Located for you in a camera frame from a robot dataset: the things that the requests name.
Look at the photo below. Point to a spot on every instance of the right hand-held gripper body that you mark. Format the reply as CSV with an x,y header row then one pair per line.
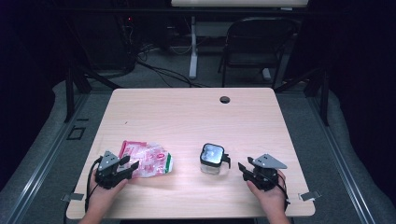
x,y
264,177

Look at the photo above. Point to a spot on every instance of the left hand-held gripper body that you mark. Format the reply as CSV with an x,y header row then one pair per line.
x,y
107,172

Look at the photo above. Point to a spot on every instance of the pink and white plastic packet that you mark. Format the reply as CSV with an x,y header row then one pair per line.
x,y
149,160

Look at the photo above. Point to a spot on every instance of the glass jar with black lid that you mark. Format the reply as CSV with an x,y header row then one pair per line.
x,y
212,158

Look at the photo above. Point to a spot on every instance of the person's right hand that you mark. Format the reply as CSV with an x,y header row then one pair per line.
x,y
271,199

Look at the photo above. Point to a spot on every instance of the person's left hand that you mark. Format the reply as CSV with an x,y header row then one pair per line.
x,y
101,197

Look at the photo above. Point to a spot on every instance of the black folding chair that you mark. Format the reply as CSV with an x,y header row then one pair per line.
x,y
255,46

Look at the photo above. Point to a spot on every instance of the dark equipment rack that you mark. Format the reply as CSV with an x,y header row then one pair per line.
x,y
127,40

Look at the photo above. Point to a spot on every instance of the white desk leg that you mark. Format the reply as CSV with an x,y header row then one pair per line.
x,y
193,49

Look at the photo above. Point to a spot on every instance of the aluminium floor rail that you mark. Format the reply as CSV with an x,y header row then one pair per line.
x,y
345,174
37,177

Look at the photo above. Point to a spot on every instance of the black metal frame stand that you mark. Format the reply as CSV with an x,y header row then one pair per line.
x,y
70,93
323,96

